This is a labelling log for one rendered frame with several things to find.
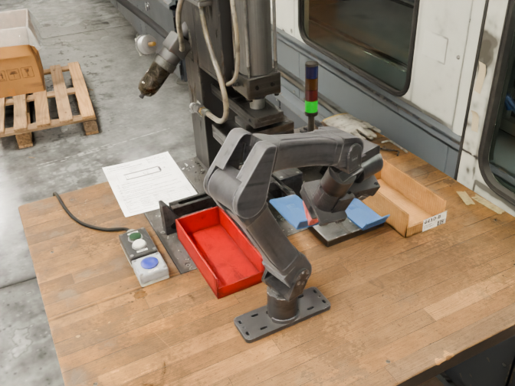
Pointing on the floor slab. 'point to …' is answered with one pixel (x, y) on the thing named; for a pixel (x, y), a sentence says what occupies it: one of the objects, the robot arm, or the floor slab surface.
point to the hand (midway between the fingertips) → (311, 221)
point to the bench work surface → (343, 250)
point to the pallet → (23, 133)
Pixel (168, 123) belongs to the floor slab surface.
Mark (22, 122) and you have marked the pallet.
